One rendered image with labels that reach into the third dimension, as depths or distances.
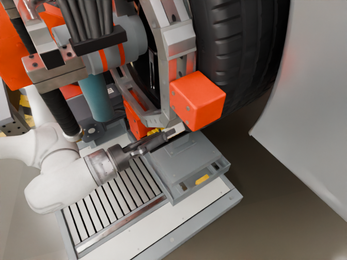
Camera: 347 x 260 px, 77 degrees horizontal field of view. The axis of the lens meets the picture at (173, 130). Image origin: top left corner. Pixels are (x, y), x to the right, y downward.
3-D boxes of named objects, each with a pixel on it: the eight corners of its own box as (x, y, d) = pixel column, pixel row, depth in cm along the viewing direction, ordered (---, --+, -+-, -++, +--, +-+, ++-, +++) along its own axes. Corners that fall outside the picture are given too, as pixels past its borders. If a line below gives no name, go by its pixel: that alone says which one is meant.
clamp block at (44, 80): (90, 78, 42) (80, 52, 37) (40, 95, 38) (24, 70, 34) (81, 64, 44) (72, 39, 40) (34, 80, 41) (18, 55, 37)
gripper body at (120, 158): (115, 169, 65) (143, 155, 68) (120, 176, 57) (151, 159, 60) (104, 147, 63) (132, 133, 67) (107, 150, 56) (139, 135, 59)
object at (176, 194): (227, 171, 120) (231, 162, 112) (172, 207, 108) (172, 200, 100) (177, 115, 146) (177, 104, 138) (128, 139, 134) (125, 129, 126)
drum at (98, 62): (151, 65, 64) (147, 16, 53) (80, 92, 57) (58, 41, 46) (130, 44, 71) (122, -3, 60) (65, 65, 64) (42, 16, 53)
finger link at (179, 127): (161, 130, 66) (162, 130, 65) (180, 120, 68) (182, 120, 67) (165, 139, 66) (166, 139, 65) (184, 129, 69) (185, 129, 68)
